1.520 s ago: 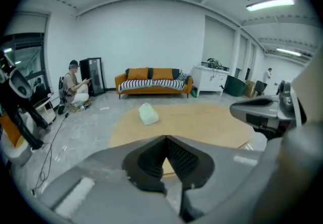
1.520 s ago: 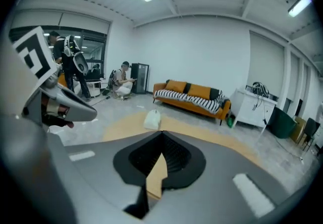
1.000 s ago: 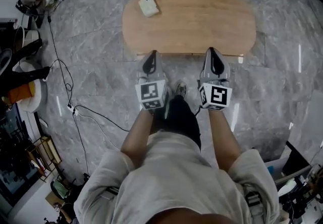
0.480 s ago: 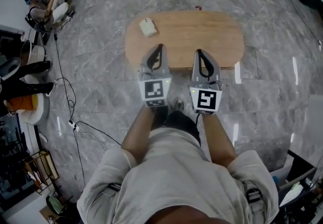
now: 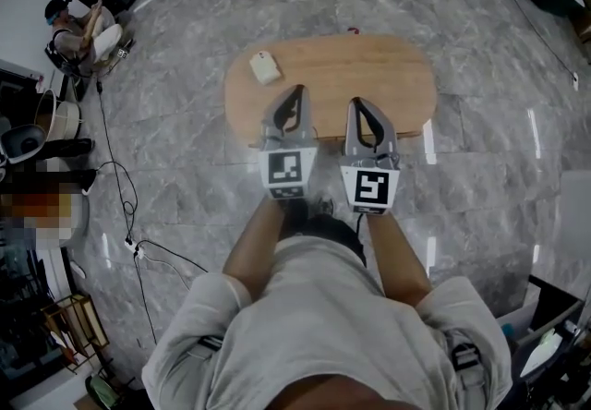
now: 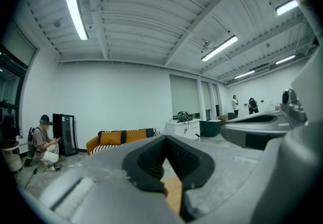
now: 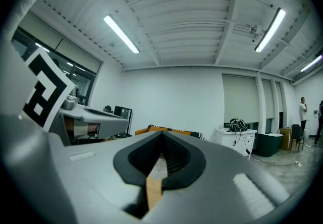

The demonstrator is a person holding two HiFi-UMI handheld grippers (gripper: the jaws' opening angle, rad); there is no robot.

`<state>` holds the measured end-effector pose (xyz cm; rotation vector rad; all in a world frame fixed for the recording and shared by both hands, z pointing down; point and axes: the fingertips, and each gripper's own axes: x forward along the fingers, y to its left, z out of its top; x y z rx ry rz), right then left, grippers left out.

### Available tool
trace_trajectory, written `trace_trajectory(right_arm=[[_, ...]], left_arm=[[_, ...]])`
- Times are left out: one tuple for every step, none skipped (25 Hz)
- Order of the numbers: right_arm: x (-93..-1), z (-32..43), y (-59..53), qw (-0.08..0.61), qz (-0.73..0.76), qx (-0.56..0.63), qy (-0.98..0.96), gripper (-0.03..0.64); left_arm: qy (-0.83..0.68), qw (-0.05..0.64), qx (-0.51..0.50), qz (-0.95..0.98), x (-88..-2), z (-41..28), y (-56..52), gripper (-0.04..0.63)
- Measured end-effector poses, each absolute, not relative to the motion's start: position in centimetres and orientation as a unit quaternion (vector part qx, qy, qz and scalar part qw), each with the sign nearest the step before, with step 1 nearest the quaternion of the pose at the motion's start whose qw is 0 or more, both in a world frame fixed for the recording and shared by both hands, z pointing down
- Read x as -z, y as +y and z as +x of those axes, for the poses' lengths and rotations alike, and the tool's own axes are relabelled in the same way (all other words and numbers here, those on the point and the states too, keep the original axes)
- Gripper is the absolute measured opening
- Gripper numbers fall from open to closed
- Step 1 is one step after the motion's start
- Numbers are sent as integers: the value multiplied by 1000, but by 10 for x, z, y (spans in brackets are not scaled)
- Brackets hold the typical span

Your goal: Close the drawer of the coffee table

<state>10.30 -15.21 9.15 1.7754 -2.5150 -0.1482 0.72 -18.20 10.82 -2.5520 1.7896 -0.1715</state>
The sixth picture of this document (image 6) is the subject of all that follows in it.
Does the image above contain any white ceiling tube light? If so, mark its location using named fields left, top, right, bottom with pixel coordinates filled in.
left=275, top=0, right=300, bottom=17
left=234, top=69, right=256, bottom=80
left=200, top=34, right=239, bottom=63
left=275, top=54, right=297, bottom=66
left=63, top=0, right=89, bottom=41

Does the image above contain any wooden coffee table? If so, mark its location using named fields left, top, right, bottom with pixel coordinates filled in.
left=160, top=176, right=183, bottom=215

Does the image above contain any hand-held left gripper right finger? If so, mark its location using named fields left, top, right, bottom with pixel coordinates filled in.
left=165, top=114, right=323, bottom=224

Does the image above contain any wide white roller blind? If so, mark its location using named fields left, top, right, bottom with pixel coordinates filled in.
left=169, top=74, right=200, bottom=119

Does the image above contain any white round side table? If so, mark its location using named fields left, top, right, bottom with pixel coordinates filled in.
left=0, top=138, right=23, bottom=174

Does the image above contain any black floor cable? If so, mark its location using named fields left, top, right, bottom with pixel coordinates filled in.
left=23, top=166, right=39, bottom=190

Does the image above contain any orange sofa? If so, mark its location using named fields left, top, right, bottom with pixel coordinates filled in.
left=86, top=128, right=161, bottom=156

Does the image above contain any narrow white roller blind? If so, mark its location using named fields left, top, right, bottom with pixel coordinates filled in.
left=200, top=81, right=211, bottom=111
left=211, top=83, right=220, bottom=105

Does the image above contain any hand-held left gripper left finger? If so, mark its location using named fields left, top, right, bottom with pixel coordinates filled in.
left=40, top=135, right=182, bottom=224

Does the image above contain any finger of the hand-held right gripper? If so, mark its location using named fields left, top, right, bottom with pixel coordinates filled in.
left=221, top=119, right=289, bottom=152

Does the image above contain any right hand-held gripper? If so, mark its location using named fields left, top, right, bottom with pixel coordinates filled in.
left=224, top=47, right=323, bottom=124

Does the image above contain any black framed glass door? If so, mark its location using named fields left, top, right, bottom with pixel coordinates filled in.
left=0, top=41, right=28, bottom=140

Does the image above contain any orange cushion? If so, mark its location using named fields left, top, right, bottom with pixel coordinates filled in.
left=99, top=131, right=123, bottom=146
left=125, top=129, right=148, bottom=144

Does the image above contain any bundle of black cables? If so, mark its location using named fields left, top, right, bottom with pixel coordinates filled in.
left=176, top=110, right=194, bottom=124

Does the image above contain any white cabinet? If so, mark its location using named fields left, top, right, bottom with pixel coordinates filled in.
left=166, top=119, right=201, bottom=142

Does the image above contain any black white striped blanket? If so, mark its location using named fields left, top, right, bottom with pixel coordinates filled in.
left=90, top=128, right=161, bottom=154

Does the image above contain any black glass-door fridge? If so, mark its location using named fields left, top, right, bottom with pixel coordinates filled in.
left=52, top=113, right=77, bottom=157

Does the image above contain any dark green round tub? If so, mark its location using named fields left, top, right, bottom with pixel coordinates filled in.
left=199, top=120, right=223, bottom=138

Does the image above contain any grey gripper fisheye camera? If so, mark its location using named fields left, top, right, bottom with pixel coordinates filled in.
left=280, top=88, right=309, bottom=129

